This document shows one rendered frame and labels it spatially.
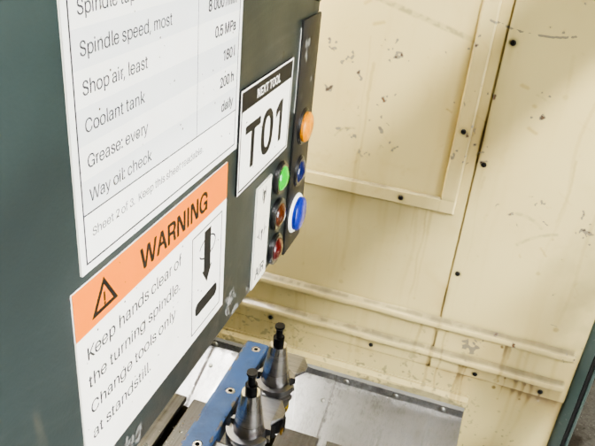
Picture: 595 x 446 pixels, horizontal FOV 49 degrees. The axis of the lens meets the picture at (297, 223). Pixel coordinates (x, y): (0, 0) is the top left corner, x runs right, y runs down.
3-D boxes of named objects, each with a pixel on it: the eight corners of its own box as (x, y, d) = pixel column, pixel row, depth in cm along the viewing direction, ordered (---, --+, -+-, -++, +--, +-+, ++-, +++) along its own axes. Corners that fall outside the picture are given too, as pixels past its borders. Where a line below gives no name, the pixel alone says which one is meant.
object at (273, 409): (289, 405, 98) (289, 401, 98) (277, 429, 94) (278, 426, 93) (246, 392, 100) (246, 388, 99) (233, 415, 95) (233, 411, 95)
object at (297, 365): (311, 361, 107) (311, 357, 107) (301, 381, 103) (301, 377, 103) (271, 349, 109) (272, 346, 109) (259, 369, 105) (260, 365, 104)
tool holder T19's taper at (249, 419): (240, 412, 94) (242, 376, 90) (268, 421, 93) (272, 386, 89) (227, 434, 90) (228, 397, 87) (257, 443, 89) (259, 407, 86)
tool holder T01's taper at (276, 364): (265, 366, 103) (267, 332, 100) (292, 372, 102) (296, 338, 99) (258, 385, 99) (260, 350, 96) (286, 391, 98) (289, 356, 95)
